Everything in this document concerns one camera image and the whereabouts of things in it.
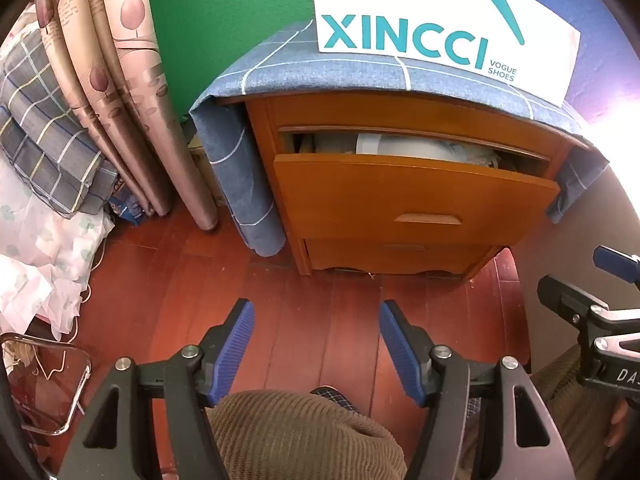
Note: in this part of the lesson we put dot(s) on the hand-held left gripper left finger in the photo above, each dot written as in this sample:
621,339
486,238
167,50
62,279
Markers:
235,350

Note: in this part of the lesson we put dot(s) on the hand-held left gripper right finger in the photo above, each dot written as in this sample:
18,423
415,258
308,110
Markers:
400,345

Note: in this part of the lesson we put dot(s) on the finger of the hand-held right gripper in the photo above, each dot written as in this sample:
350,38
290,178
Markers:
617,265
560,295

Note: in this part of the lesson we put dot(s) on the person's right hand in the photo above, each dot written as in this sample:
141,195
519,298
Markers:
619,425

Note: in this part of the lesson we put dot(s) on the dark plaid slipper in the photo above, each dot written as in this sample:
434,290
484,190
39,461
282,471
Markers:
473,405
335,400

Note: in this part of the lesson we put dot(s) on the person's left leg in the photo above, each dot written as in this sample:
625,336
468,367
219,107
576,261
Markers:
300,435

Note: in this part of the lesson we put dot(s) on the blue packet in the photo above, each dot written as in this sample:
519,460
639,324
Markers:
127,210

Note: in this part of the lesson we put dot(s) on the blue checked cloth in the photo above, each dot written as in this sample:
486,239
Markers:
235,160

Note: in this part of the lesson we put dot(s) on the clear plastic container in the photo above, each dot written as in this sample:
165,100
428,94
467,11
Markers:
45,341

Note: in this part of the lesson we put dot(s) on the wooden nightstand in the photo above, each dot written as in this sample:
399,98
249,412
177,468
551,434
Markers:
260,160

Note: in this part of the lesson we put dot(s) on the white knitted cloth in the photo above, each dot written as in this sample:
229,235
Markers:
425,150

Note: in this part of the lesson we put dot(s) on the white floral sheet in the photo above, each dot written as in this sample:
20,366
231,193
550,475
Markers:
35,240

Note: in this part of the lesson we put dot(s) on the grey plaid pillow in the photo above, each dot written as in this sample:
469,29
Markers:
40,125

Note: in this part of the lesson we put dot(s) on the beige leaf print curtain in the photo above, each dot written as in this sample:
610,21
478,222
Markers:
135,60

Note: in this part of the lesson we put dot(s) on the white XINCCI shoe box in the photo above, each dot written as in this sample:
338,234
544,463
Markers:
425,0

